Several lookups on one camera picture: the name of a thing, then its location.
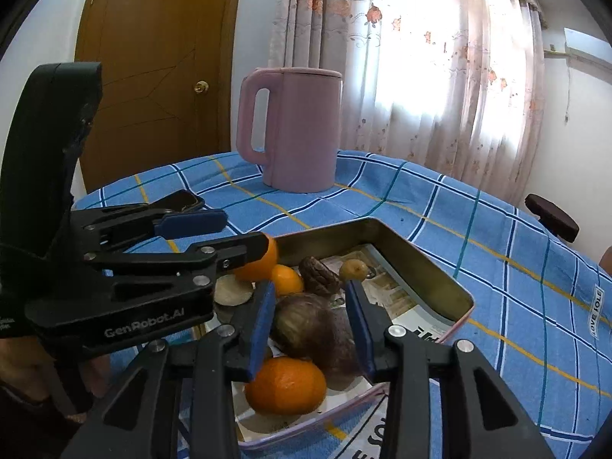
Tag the rectangular metal tin box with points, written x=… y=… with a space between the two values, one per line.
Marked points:
x=420 y=267

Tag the brass door knob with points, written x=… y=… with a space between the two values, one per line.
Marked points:
x=201 y=88

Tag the brown wooden door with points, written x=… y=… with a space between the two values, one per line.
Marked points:
x=143 y=57

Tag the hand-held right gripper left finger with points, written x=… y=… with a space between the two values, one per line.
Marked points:
x=260 y=330

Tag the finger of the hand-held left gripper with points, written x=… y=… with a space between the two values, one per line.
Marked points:
x=239 y=246
x=196 y=222

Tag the white fabric label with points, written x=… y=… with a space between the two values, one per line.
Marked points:
x=370 y=435
x=596 y=313

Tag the dark round stool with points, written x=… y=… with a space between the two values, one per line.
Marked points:
x=550 y=215

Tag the pink electric kettle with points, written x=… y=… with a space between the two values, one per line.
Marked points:
x=301 y=129

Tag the sheer floral curtain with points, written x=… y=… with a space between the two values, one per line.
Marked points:
x=430 y=57

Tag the small tan longan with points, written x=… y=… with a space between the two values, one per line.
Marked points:
x=354 y=269

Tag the purple turnip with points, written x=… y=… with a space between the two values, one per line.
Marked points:
x=306 y=325

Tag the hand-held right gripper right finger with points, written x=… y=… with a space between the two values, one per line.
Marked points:
x=359 y=332

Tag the blue plaid tablecloth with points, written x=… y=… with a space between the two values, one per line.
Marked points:
x=430 y=229

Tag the white air conditioner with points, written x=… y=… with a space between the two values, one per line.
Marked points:
x=588 y=48

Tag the dark brown date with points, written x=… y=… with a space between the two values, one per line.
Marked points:
x=318 y=275

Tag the orange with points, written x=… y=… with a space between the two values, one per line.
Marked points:
x=260 y=263
x=287 y=385
x=287 y=279

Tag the brown leather armchair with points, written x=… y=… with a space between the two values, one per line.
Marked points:
x=607 y=260

